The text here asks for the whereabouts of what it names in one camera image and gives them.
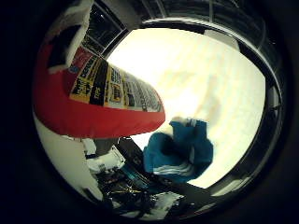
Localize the teal metal bar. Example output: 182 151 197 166
121 163 151 189

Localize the red spray bottle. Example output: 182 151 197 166
32 43 166 140

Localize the white block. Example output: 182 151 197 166
87 146 126 175

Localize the yellow cable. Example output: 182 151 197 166
108 186 139 196

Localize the blue cloth with white stripes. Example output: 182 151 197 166
143 116 215 185

